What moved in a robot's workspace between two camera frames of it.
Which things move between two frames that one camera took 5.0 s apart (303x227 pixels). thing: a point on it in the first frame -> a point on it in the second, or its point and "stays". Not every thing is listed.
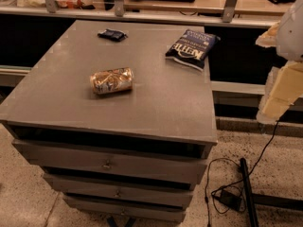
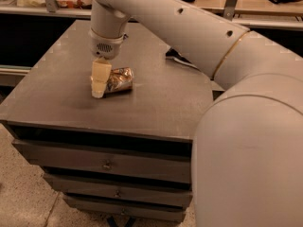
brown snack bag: [115, 80] stays
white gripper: [292, 35] -> [105, 48]
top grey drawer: [167, 162] stays
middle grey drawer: [130, 190] stays
